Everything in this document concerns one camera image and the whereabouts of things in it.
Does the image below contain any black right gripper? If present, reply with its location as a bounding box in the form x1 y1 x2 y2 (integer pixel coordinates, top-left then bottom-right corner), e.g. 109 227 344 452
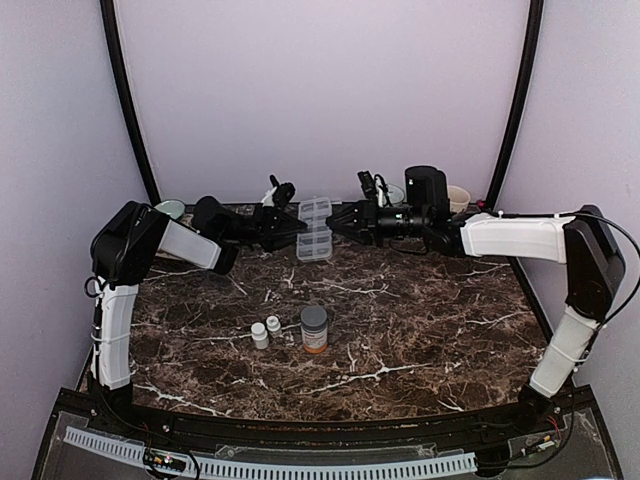
327 196 429 248

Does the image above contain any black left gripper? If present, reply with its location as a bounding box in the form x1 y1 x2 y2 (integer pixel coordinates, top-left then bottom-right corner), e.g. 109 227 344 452
221 203 311 252

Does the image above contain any clear plastic pill organizer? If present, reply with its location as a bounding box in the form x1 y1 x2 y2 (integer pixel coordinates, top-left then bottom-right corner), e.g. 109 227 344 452
296 197 333 262

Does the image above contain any orange pill bottle grey cap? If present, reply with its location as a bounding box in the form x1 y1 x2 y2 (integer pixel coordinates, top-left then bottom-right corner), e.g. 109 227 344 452
300 306 328 354

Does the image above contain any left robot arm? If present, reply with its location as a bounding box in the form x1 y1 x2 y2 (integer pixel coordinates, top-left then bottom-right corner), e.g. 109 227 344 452
85 196 307 396

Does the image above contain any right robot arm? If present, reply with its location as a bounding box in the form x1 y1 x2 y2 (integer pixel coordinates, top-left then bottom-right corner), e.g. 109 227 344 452
326 166 626 434

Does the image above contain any small teal patterned bowl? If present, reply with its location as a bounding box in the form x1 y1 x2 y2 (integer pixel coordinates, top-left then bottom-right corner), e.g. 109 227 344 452
386 184 405 206

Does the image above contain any white pill bottle rear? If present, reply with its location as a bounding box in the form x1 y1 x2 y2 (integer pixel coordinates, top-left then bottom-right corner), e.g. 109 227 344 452
265 315 283 337

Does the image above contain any white pill bottle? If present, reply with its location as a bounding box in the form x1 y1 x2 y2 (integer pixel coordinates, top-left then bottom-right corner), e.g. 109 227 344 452
251 322 269 350
265 315 283 337

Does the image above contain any white pill bottle front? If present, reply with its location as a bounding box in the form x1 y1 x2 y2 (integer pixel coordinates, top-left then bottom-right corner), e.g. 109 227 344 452
251 322 269 350

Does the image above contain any cream ceramic mug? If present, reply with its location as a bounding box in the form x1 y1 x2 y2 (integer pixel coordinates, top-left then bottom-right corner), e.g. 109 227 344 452
447 185 471 214

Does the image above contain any teal bowl on plate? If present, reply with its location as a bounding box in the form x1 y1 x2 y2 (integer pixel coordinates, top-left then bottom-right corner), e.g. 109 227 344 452
154 199 186 221

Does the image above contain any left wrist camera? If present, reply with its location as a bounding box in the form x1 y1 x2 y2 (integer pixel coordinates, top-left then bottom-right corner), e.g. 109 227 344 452
261 174 296 209

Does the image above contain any black right frame post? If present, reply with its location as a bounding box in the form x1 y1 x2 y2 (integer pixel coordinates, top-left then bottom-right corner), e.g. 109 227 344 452
485 0 544 209

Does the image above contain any black frame post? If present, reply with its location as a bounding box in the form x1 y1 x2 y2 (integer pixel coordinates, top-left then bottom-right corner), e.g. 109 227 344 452
485 0 544 209
99 0 161 204

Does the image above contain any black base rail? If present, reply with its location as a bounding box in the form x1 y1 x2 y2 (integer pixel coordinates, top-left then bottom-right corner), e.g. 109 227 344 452
41 386 595 451

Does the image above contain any black left frame post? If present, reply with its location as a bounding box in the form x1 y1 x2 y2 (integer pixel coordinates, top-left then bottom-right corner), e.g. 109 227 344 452
99 0 161 204

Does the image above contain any white slotted cable duct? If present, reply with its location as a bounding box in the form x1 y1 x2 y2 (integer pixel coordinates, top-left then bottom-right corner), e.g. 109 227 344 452
63 427 477 479

